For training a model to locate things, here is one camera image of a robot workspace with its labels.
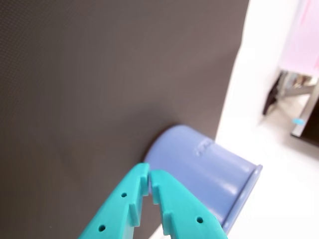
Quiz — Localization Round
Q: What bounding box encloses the grey metal frame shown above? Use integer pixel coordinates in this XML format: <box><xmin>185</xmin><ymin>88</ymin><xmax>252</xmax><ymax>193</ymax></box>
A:
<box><xmin>280</xmin><ymin>71</ymin><xmax>319</xmax><ymax>120</ymax></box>

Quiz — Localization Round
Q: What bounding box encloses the dark grey textured mat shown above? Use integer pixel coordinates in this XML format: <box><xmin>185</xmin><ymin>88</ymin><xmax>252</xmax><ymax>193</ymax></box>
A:
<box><xmin>0</xmin><ymin>0</ymin><xmax>250</xmax><ymax>239</ymax></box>

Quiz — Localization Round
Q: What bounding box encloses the lavender ceramic pot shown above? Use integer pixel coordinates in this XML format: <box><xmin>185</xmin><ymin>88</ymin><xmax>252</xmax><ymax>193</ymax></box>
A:
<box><xmin>144</xmin><ymin>124</ymin><xmax>263</xmax><ymax>234</ymax></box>

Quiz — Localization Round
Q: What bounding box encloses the dark furniture base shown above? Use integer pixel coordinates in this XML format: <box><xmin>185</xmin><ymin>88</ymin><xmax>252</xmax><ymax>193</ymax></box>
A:
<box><xmin>290</xmin><ymin>94</ymin><xmax>319</xmax><ymax>145</ymax></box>

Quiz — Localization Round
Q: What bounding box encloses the black hanging object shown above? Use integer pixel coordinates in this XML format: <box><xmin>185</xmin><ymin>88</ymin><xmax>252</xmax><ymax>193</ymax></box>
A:
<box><xmin>262</xmin><ymin>76</ymin><xmax>283</xmax><ymax>116</ymax></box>

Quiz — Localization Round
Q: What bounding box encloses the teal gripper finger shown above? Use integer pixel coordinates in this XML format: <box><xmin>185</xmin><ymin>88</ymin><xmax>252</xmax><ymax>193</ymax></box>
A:
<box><xmin>77</xmin><ymin>162</ymin><xmax>151</xmax><ymax>239</ymax></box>
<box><xmin>149</xmin><ymin>169</ymin><xmax>229</xmax><ymax>239</ymax></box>

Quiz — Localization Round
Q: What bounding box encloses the pink fabric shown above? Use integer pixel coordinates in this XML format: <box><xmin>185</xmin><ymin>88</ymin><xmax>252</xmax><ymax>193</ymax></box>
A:
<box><xmin>278</xmin><ymin>0</ymin><xmax>319</xmax><ymax>76</ymax></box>

